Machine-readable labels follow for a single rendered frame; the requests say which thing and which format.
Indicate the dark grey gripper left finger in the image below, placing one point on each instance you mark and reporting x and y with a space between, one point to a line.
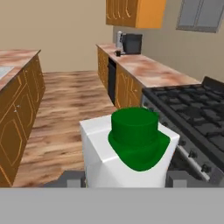
76 178

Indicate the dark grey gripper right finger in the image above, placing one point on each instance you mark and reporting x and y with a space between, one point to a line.
176 179

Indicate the white milk carton green cap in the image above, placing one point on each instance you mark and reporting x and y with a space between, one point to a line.
122 163

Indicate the dark coffee mug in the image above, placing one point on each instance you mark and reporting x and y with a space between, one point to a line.
117 53

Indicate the black and silver coffee machine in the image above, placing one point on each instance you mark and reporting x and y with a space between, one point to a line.
131 43

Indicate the black stove knob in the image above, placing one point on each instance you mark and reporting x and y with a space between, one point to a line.
192 153
206 168
182 143

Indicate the black gas stove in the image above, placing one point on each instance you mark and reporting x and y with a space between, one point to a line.
192 110

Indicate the brown wooden island cupboards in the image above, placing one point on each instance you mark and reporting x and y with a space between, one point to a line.
17 116

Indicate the brown wooden base cupboard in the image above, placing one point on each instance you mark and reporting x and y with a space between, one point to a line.
102 67
127 90

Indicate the black dishwasher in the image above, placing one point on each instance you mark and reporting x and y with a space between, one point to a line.
112 81

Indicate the grey framed window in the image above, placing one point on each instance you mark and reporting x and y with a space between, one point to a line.
201 14

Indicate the orange wooden wall cupboards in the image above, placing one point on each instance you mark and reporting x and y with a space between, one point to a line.
132 13

